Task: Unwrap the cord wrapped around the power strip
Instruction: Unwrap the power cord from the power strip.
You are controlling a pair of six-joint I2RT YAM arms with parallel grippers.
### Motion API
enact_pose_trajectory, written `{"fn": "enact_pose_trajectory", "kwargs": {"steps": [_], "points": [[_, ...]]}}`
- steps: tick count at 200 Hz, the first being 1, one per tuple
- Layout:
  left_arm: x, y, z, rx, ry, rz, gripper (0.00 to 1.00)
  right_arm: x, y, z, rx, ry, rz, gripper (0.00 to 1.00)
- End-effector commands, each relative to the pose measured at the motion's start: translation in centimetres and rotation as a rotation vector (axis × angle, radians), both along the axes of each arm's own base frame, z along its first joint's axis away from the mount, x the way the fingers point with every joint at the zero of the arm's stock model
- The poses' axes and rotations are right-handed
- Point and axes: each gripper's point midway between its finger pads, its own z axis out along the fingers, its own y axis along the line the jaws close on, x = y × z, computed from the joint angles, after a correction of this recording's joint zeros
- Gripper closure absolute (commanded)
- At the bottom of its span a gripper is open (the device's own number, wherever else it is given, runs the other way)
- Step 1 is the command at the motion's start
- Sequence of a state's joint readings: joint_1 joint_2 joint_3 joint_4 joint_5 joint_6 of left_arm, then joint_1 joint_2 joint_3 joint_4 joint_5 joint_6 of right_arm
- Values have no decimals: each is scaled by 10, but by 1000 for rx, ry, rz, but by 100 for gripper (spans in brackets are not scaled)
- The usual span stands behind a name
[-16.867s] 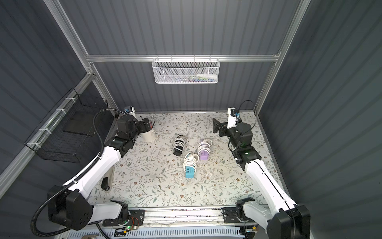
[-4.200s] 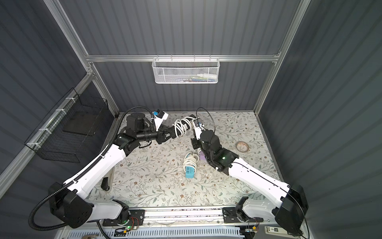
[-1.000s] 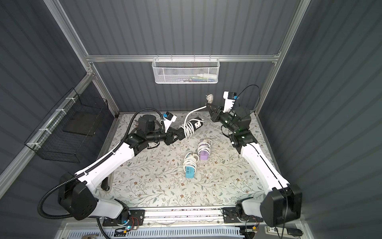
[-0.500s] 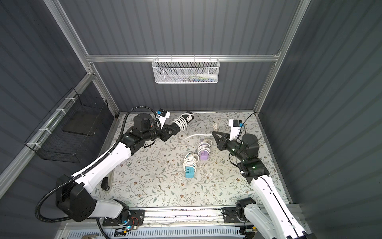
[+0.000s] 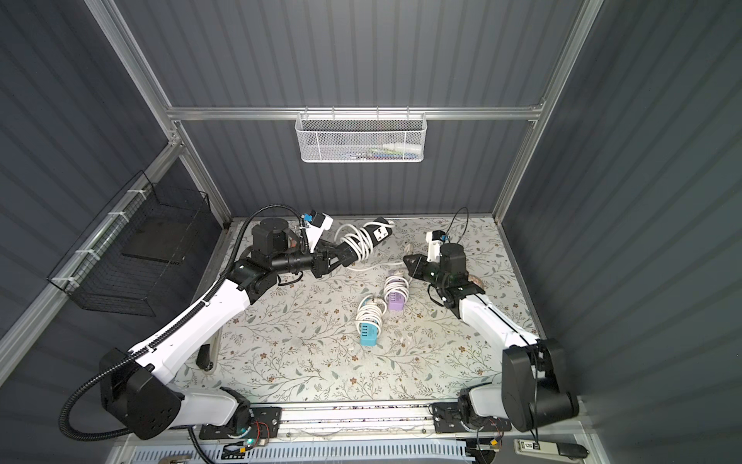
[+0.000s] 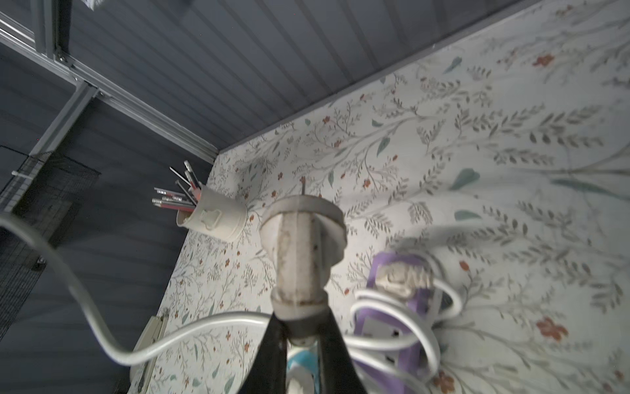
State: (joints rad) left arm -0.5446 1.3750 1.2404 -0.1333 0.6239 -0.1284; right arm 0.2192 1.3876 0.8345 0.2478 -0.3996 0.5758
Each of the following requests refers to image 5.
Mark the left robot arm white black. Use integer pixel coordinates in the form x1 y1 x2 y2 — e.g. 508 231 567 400
98 212 379 440

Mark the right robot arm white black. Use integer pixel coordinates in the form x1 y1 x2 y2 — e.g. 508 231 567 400
403 244 580 432

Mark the floral tape roll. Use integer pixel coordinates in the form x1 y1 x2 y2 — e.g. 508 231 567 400
468 275 485 289

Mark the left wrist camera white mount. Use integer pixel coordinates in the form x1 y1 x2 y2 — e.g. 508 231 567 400
303 210 334 253

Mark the purple power strip white cord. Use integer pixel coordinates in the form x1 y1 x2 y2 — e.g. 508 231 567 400
381 273 412 312

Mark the teal power strip white cord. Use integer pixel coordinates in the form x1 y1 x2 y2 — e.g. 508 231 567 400
354 294 388 348

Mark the black corrugated cable conduit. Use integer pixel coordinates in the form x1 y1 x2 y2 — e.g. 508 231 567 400
57 204 305 442

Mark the white wire mesh basket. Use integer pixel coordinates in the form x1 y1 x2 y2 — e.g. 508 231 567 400
295 110 428 164

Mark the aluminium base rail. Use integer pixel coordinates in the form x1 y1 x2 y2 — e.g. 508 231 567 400
249 399 513 440

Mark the black wire basket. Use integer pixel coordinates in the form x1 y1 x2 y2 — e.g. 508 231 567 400
48 164 221 318

